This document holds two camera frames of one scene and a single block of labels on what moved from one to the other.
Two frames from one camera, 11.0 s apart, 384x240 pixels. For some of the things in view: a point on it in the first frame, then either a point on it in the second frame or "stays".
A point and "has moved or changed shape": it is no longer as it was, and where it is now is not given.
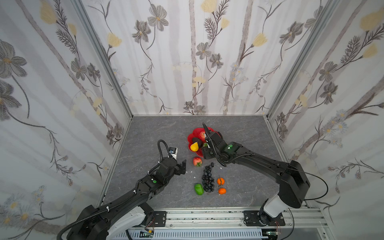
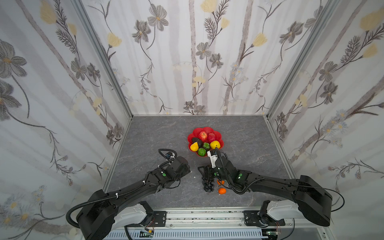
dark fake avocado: x=197 y=140 stays
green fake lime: x=199 y=189 has moved or changed shape
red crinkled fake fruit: x=202 y=135 stays
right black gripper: x=210 y=147 to x=208 y=172
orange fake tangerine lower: x=222 y=191 stays
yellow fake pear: x=194 y=147 stays
